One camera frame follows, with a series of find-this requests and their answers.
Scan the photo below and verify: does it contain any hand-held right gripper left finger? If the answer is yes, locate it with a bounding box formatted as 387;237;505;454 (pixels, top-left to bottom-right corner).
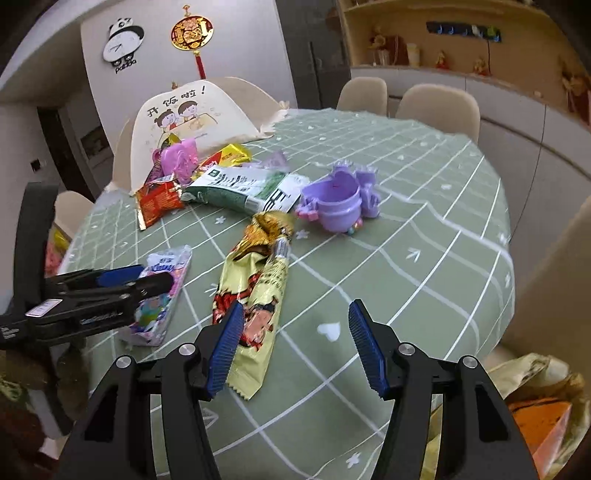
55;301;245;480

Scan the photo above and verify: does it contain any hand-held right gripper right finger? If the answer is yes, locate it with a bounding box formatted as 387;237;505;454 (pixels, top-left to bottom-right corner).
347;299;541;480

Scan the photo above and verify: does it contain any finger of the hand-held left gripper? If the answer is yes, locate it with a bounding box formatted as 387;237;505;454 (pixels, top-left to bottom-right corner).
69;271;175;339
45;264;145;296

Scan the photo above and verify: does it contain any pastel candy packet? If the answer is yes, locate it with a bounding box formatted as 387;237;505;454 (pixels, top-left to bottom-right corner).
121;244;193;347

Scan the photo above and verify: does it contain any long yellow cartoon snack wrapper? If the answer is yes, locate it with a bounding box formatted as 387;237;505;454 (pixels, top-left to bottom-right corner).
211;210;296;401

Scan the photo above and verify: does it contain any yellow red snack wrapper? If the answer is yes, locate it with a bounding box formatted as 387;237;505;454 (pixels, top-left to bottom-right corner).
198;144;252;169

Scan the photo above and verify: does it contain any purple toy bucket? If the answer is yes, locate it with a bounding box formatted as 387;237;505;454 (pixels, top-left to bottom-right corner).
295;161;382;234

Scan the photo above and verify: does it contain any translucent purple plastic bag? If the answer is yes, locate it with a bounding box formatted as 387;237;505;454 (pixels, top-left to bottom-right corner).
242;150;288;172

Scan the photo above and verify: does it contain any red pink bag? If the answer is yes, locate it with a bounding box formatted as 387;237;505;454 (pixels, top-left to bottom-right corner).
45;225;71;278

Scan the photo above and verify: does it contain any beige chair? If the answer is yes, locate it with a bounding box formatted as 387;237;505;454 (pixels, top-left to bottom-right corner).
54;191;95;241
396;84;481;144
112;76;280;190
336;78;389;116

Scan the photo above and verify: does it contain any red snack packet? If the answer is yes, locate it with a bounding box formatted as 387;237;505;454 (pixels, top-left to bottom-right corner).
135;178;185;230

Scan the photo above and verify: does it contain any pink plastic package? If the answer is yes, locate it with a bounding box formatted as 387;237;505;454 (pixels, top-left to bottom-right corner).
152;137;200;185

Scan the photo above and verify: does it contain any green white snack bag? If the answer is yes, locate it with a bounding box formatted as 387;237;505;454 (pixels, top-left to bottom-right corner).
182;166;311;215

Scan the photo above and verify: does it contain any green grid tablecloth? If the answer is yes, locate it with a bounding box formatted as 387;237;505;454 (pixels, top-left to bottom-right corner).
58;108;515;480

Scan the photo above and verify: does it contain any yellow plastic bag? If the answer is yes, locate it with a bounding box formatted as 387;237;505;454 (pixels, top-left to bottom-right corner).
489;353;586;480

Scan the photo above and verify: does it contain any white cartoon tote bag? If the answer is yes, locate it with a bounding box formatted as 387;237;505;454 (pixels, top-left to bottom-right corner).
129;78;289;195

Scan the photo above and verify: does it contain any orange box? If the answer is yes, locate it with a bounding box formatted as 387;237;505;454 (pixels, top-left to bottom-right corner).
508;401;573;468

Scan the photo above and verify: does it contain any red gold knot ornament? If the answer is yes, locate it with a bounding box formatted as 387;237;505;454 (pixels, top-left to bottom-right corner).
171;4;214;80

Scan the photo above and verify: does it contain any dark door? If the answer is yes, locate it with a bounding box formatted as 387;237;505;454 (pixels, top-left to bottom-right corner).
276;0;348;112

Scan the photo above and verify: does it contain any white sideboard cabinet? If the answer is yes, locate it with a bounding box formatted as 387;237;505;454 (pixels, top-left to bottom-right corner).
350;65;591;199

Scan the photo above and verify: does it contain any golden figurine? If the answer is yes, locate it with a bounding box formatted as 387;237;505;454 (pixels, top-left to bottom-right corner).
368;25;387;66

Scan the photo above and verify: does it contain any black hook rack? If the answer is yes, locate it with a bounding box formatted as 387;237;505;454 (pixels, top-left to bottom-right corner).
426;21;502;43

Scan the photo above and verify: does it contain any red gold figurine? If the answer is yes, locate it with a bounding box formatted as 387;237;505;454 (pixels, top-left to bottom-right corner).
560;59;591;123

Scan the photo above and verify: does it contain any panda wall clock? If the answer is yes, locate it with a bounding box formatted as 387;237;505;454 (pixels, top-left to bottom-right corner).
102;16;145;75

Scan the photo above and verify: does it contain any black cable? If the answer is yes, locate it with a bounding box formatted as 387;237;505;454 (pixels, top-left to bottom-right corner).
516;105;549;224

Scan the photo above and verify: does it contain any wooden wall shelf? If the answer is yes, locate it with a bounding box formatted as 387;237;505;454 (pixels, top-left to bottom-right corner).
337;0;571;90

